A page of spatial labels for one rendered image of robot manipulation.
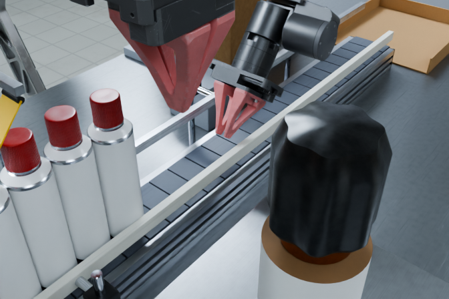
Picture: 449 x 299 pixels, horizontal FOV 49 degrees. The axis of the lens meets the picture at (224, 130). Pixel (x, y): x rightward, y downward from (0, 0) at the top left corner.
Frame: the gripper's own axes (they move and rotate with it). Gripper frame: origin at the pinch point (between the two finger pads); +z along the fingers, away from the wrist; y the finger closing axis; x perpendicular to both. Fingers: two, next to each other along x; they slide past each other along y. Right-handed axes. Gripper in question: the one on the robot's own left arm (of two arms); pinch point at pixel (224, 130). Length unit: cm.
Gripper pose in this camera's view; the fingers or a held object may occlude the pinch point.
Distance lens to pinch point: 74.6
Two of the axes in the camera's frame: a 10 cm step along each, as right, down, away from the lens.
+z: -3.8, 9.2, 0.4
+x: 4.9, 1.6, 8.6
